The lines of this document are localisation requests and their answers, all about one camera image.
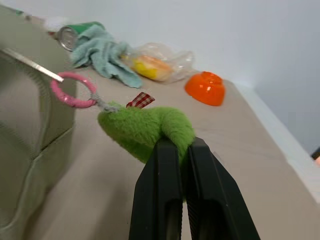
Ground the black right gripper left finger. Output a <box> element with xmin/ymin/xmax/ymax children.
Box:
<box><xmin>128</xmin><ymin>137</ymin><xmax>183</xmax><ymax>240</ymax></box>

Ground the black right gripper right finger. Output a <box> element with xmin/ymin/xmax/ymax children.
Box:
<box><xmin>186</xmin><ymin>136</ymin><xmax>261</xmax><ymax>240</ymax></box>

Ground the green plush charm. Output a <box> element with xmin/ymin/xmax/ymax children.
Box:
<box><xmin>50</xmin><ymin>71</ymin><xmax>196</xmax><ymax>201</ymax></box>

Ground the beige fabric bag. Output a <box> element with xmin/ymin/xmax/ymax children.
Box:
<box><xmin>0</xmin><ymin>4</ymin><xmax>77</xmax><ymax>240</ymax></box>

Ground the orange plastic bowl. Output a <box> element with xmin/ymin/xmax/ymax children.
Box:
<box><xmin>184</xmin><ymin>71</ymin><xmax>226</xmax><ymax>107</ymax></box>

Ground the yellow orange bread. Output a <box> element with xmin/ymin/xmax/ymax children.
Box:
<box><xmin>129</xmin><ymin>54</ymin><xmax>175</xmax><ymax>82</ymax></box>

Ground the clear plastic bag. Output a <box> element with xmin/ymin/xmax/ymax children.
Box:
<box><xmin>121</xmin><ymin>42</ymin><xmax>198</xmax><ymax>85</ymax></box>

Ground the teal terry cloth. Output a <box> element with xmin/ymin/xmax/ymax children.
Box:
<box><xmin>70</xmin><ymin>24</ymin><xmax>143</xmax><ymax>89</ymax></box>

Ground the green can with silver end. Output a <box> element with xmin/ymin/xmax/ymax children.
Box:
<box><xmin>57</xmin><ymin>21</ymin><xmax>106</xmax><ymax>52</ymax></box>

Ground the white fluffy ball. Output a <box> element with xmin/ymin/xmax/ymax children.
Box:
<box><xmin>46</xmin><ymin>21</ymin><xmax>61</xmax><ymax>32</ymax></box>

